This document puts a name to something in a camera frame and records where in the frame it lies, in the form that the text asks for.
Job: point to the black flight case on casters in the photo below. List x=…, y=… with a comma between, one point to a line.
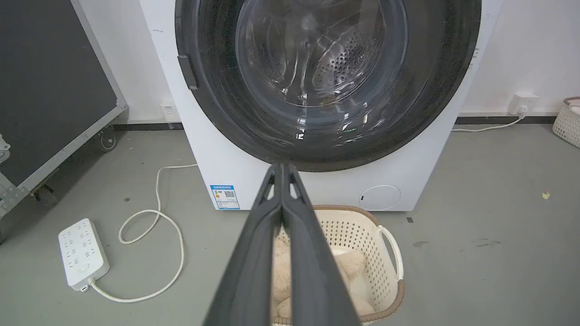
x=50, y=90

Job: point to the cream perforated laundry basket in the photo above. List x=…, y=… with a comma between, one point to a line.
x=567, y=121
x=362, y=244

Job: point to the blue energy label sticker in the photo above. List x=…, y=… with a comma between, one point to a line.
x=224, y=197

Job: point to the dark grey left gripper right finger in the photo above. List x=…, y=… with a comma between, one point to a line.
x=317, y=276

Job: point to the round dark washing machine door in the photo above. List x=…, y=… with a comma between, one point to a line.
x=326, y=81

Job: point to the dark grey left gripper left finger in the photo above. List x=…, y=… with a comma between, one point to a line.
x=247, y=271

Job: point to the white front-load washing machine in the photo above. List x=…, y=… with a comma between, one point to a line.
x=235, y=154

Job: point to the white power strip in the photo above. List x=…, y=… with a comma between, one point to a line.
x=82, y=253

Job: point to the white wall socket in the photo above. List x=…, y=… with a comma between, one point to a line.
x=523, y=103
x=168, y=111

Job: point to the cream plush toy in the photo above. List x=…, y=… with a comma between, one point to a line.
x=351, y=265

